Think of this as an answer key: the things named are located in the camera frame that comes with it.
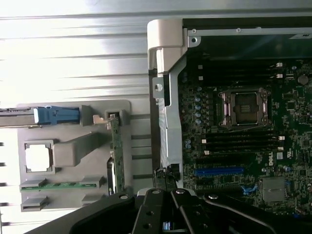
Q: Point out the metal CPU socket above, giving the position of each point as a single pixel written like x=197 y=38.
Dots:
x=245 y=107

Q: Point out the silver CPU chip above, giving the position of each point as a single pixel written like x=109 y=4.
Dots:
x=39 y=158

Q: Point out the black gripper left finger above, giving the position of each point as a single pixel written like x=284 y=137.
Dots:
x=148 y=212

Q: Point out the open PC case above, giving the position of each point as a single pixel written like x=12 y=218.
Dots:
x=174 y=122

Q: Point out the silver coin battery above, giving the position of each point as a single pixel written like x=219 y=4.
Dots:
x=303 y=79

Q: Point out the green motherboard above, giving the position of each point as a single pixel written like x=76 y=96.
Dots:
x=292 y=146

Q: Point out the grey chipset heat sink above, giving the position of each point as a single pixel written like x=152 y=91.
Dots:
x=274 y=190

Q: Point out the green RAM stick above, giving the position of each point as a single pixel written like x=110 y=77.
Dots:
x=63 y=186

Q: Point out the grey parts rack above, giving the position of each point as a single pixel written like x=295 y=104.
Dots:
x=80 y=151

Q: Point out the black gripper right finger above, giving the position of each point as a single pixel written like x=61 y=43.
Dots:
x=192 y=212

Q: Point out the hard disk with blue caddy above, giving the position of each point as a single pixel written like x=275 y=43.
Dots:
x=58 y=115

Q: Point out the black RAM slot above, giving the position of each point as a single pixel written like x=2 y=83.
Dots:
x=243 y=136
x=243 y=147
x=243 y=141

